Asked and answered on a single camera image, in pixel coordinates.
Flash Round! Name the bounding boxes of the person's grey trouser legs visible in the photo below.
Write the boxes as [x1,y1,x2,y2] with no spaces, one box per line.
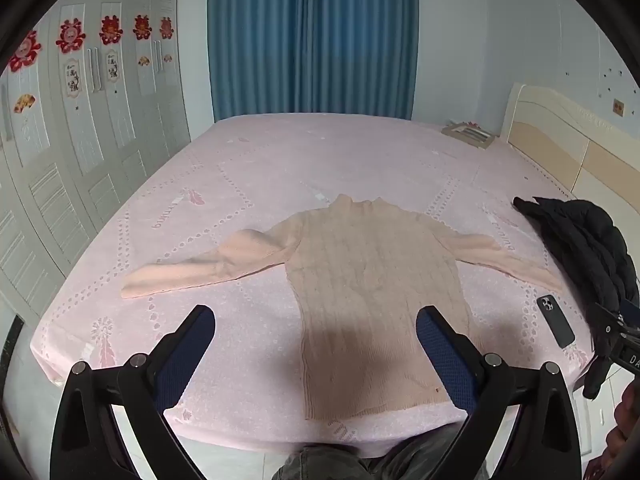
[272,420,488,480]

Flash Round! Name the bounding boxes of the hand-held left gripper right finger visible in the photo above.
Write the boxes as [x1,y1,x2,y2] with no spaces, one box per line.
[416,305,583,480]

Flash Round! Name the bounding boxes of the white wardrobe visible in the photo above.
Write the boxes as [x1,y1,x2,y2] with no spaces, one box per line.
[0,0,193,321]

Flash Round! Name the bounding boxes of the blue curtain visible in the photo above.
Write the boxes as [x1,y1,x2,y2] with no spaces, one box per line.
[207,0,420,123]

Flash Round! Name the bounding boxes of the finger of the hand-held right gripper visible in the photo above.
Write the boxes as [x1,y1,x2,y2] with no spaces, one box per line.
[594,302,626,358]

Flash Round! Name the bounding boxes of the black smartphone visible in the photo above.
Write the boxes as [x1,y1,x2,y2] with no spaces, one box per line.
[536,294,576,349]

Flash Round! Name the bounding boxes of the bed with pink sheet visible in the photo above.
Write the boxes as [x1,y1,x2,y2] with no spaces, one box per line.
[30,112,601,461]

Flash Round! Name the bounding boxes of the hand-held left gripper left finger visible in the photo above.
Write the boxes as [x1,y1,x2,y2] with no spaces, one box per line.
[50,305,217,480]

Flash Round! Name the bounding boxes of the pink knit sweater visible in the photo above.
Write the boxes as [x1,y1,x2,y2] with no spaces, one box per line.
[121,194,566,422]

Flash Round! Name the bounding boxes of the flat picture frame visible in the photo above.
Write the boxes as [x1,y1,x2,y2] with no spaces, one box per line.
[441,120,496,151]

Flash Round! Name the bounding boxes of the cream wooden headboard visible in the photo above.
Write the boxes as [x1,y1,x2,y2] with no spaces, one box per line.
[501,82,640,306]

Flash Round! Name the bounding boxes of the person's right hand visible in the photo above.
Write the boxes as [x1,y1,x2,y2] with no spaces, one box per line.
[602,380,640,471]

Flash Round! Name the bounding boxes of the black puffer jacket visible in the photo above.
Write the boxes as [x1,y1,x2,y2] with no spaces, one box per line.
[513,197,638,401]

